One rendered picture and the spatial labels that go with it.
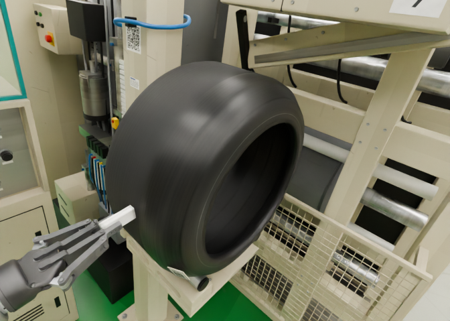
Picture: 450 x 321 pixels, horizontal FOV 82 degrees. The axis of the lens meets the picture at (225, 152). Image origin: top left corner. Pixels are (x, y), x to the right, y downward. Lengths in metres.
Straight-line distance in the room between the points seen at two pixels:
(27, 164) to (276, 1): 1.03
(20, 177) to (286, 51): 1.07
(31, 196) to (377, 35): 1.28
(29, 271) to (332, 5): 0.82
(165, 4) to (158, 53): 0.13
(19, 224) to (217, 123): 0.97
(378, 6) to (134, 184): 0.65
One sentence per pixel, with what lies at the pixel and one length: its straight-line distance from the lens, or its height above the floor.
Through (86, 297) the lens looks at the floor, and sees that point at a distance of 1.97.
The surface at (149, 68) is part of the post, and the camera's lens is 0.81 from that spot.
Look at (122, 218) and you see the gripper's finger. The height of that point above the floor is 1.22.
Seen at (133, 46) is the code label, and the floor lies 1.49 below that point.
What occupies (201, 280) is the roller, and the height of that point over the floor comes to 0.92.
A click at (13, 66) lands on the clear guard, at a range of 1.07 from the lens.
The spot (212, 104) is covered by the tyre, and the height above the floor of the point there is 1.45.
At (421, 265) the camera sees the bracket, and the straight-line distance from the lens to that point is 1.12.
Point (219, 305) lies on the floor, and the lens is 1.89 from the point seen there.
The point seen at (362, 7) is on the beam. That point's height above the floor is 1.66.
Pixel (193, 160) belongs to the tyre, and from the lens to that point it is 0.49.
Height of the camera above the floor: 1.61
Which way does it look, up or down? 28 degrees down
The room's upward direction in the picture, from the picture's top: 9 degrees clockwise
